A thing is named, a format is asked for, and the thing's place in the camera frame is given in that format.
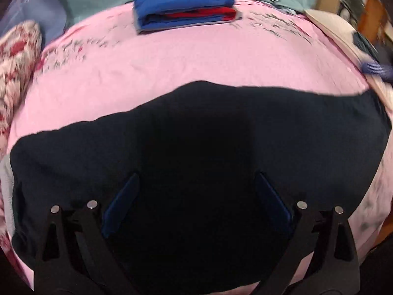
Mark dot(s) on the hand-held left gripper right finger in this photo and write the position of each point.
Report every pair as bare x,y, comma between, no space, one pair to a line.
273,202

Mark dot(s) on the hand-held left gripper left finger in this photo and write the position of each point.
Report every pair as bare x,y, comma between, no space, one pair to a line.
121,206

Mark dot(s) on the dark navy pants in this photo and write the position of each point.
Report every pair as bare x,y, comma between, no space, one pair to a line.
196,135

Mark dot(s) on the pink bedsheet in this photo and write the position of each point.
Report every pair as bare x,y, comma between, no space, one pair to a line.
153,64

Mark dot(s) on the red white floral pillow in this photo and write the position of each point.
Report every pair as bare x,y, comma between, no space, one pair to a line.
18,67

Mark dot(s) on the dark blue cloth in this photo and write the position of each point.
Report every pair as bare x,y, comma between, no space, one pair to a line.
373,57

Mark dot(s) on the cream pillow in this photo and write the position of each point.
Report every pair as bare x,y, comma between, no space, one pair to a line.
331,26

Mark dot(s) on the folded red garment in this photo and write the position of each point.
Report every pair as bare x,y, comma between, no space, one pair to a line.
199,14

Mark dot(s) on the folded blue garment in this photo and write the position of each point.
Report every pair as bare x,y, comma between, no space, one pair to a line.
181,3

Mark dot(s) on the blue plaid sheet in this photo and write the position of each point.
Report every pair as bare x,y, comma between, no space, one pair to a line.
36,9

